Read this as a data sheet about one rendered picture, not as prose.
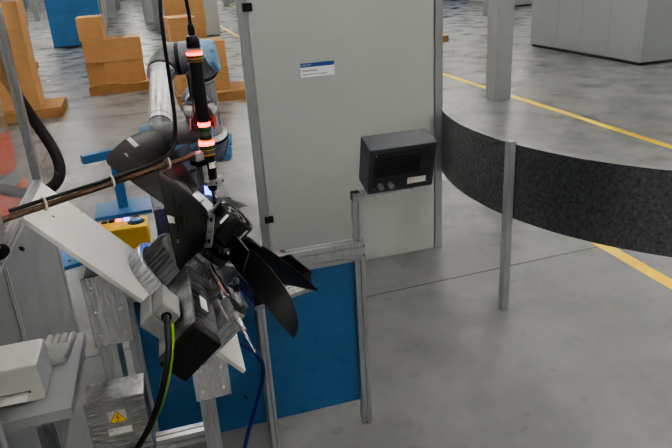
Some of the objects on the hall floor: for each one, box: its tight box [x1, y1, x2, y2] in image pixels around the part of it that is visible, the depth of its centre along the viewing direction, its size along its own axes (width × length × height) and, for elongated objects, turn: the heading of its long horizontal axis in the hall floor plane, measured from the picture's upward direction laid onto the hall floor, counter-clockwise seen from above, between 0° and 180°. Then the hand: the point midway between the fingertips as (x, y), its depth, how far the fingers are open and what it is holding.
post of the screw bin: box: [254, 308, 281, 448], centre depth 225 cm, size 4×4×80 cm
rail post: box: [128, 303, 159, 432], centre depth 231 cm, size 4×4×78 cm
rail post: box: [354, 260, 372, 424], centre depth 252 cm, size 4×4×78 cm
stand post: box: [83, 267, 129, 381], centre depth 180 cm, size 4×9×115 cm, turn 24°
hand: (201, 112), depth 164 cm, fingers open, 5 cm apart
